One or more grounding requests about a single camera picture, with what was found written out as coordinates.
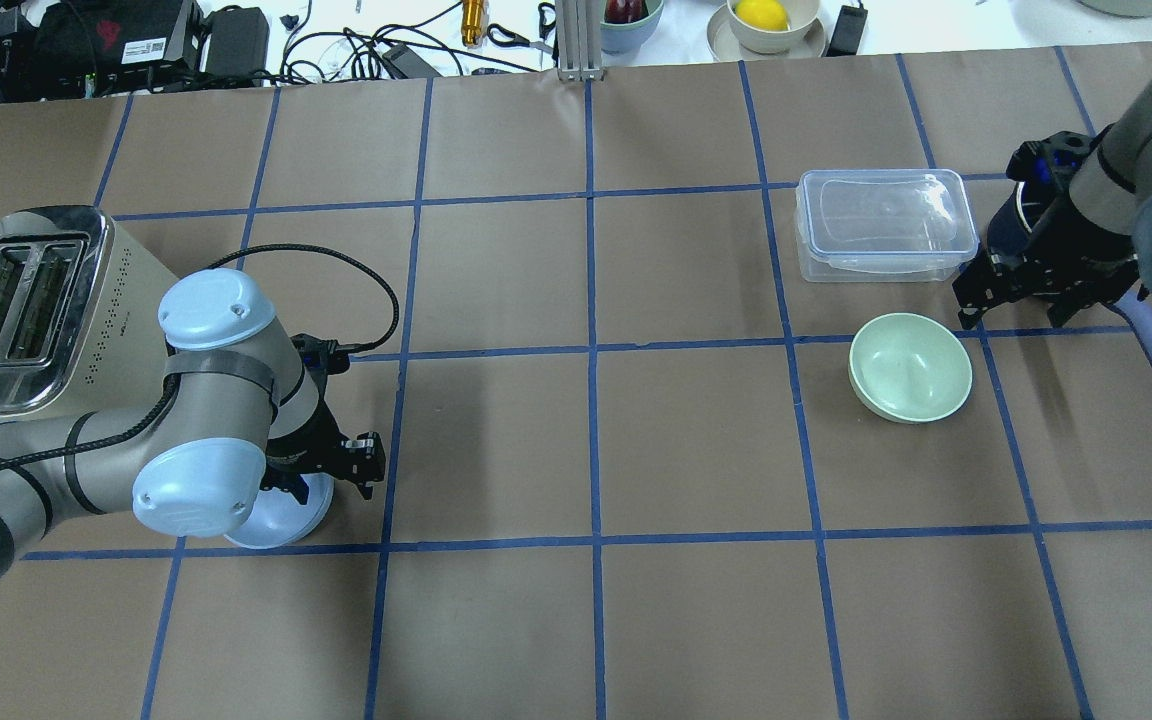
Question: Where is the beige bowl with lemon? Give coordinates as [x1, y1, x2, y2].
[726, 1, 820, 54]

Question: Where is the cream and chrome toaster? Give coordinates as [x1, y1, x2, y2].
[0, 205, 177, 420]

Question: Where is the dark blue saucepan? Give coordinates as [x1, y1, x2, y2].
[986, 170, 1152, 414]

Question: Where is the blue bowl with fruit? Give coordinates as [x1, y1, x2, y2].
[600, 0, 664, 55]

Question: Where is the orange handled tool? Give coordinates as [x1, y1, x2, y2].
[460, 0, 488, 47]

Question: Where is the black computer box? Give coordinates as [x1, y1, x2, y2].
[26, 1, 204, 99]

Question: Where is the aluminium frame post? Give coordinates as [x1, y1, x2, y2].
[554, 0, 605, 83]

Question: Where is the green bowl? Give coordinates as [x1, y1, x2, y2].
[847, 313, 973, 424]

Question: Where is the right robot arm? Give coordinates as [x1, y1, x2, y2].
[952, 79, 1152, 331]

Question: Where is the clear plastic food container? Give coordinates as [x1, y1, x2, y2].
[795, 168, 980, 283]

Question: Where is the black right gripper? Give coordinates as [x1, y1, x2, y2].
[954, 131, 1139, 331]

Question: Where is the black power adapter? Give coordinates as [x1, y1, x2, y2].
[824, 1, 867, 56]

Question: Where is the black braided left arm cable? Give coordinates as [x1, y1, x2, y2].
[0, 242, 401, 491]

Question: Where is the beige plate under bowl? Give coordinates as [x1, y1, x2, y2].
[707, 1, 826, 61]

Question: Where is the yellow lemon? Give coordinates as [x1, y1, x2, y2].
[733, 0, 791, 32]

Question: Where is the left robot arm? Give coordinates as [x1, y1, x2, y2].
[0, 268, 387, 579]

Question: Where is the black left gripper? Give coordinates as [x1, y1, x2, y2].
[259, 334, 387, 505]

